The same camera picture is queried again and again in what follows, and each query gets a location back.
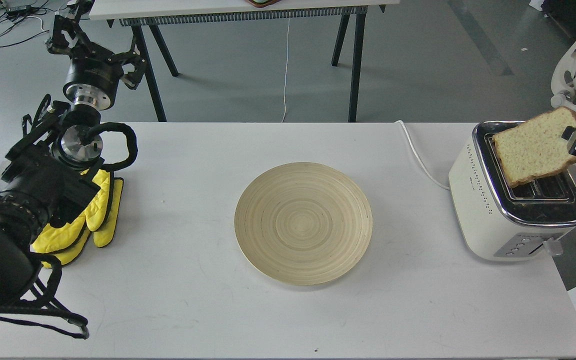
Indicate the round wooden plate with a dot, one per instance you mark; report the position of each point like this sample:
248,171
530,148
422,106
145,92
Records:
303,223

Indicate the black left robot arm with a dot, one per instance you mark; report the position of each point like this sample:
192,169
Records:
49,178

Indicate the cream white toaster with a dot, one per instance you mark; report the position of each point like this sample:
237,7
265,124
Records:
508,224

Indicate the yellow oven mitt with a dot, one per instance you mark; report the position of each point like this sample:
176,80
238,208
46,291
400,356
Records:
97,222

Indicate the slice of bread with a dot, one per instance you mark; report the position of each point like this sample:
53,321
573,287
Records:
535,149

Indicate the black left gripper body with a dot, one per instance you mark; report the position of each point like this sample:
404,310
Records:
93,78

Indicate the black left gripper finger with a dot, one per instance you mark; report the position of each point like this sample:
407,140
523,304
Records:
68,38
128,67

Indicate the white background table black legs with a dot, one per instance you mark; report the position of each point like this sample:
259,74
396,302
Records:
136,14

